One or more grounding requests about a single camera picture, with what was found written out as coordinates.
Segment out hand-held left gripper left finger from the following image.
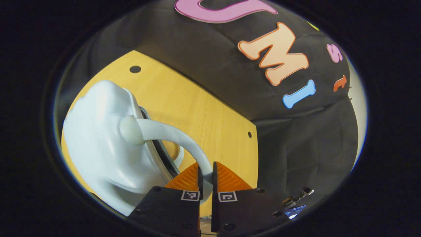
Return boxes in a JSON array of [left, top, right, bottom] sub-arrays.
[[127, 162, 204, 237]]

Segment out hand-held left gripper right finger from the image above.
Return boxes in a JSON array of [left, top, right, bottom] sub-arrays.
[[210, 161, 286, 237]]

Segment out white suitcase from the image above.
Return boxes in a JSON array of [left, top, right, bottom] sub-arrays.
[[62, 80, 214, 217]]

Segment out black backdrop cloth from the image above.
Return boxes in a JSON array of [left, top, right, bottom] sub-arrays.
[[54, 0, 360, 211]]

